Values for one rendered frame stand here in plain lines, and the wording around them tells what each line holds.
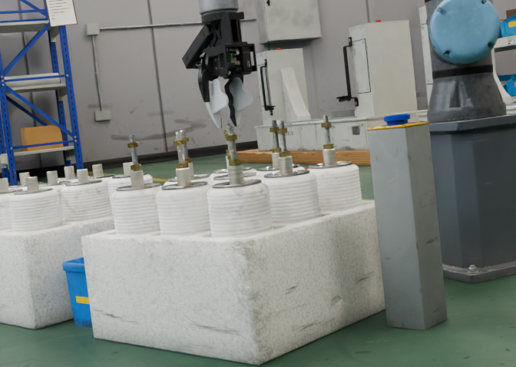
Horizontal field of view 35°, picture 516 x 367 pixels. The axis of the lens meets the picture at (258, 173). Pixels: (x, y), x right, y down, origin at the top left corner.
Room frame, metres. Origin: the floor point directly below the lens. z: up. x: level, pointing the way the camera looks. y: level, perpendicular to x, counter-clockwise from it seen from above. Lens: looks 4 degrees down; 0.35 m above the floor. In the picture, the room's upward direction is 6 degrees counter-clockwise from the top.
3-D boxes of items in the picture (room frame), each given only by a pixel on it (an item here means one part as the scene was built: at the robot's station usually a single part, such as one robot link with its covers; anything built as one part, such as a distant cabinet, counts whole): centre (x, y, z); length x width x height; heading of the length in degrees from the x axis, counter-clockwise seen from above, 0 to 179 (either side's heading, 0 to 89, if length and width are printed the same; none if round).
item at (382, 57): (5.55, -0.58, 0.45); 1.61 x 0.57 x 0.74; 23
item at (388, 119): (1.28, -0.22, 0.32); 0.04 x 0.04 x 0.02
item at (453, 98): (1.62, -0.42, 0.35); 0.15 x 0.15 x 0.10
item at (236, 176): (1.26, 0.03, 0.26); 0.02 x 0.02 x 0.03
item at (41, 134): (7.18, 1.83, 0.36); 0.31 x 0.25 x 0.20; 113
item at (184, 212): (1.34, 0.12, 0.16); 0.10 x 0.10 x 0.18
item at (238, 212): (1.26, 0.03, 0.16); 0.10 x 0.10 x 0.18
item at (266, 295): (1.42, 0.04, 0.09); 0.39 x 0.39 x 0.18; 47
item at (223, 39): (1.57, 0.03, 0.49); 0.09 x 0.08 x 0.12; 38
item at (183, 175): (1.34, 0.12, 0.26); 0.02 x 0.02 x 0.03
